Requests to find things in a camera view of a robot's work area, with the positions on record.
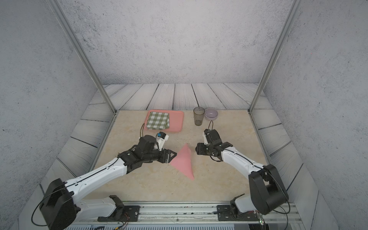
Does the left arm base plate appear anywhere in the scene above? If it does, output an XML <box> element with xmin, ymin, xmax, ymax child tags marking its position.
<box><xmin>97</xmin><ymin>206</ymin><xmax>140</xmax><ymax>222</ymax></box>

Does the green checkered cloth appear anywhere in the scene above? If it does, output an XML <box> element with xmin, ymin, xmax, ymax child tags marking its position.
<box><xmin>146</xmin><ymin>112</ymin><xmax>170</xmax><ymax>130</ymax></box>

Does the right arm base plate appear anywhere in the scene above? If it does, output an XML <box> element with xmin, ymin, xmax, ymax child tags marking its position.
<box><xmin>214</xmin><ymin>205</ymin><xmax>259</xmax><ymax>221</ymax></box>

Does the small lavender bowl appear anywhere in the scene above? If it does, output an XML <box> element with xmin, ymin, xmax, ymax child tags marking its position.
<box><xmin>204</xmin><ymin>108</ymin><xmax>219</xmax><ymax>121</ymax></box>

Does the translucent grey plastic cup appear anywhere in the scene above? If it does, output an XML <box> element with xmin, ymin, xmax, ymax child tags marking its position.
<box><xmin>193</xmin><ymin>106</ymin><xmax>205</xmax><ymax>126</ymax></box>

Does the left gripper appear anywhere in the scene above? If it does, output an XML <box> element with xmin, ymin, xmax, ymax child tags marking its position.
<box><xmin>142</xmin><ymin>147</ymin><xmax>178</xmax><ymax>164</ymax></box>

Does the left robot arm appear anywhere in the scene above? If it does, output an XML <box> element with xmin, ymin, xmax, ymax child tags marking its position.
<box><xmin>37</xmin><ymin>132</ymin><xmax>177</xmax><ymax>230</ymax></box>

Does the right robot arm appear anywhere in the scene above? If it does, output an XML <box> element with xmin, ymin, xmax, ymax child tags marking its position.
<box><xmin>195</xmin><ymin>129</ymin><xmax>289</xmax><ymax>217</ymax></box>

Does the pink plastic tray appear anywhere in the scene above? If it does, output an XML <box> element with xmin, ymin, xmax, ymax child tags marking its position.
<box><xmin>144</xmin><ymin>110</ymin><xmax>184</xmax><ymax>132</ymax></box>

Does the aluminium front rail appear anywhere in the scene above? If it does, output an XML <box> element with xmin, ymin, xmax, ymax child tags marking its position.
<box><xmin>64</xmin><ymin>201</ymin><xmax>305</xmax><ymax>230</ymax></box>

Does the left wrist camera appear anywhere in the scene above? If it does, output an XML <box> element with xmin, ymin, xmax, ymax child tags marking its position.
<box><xmin>156</xmin><ymin>131</ymin><xmax>169</xmax><ymax>151</ymax></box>

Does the pink square paper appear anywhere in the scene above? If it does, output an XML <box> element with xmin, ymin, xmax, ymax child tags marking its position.
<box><xmin>169</xmin><ymin>143</ymin><xmax>195</xmax><ymax>180</ymax></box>

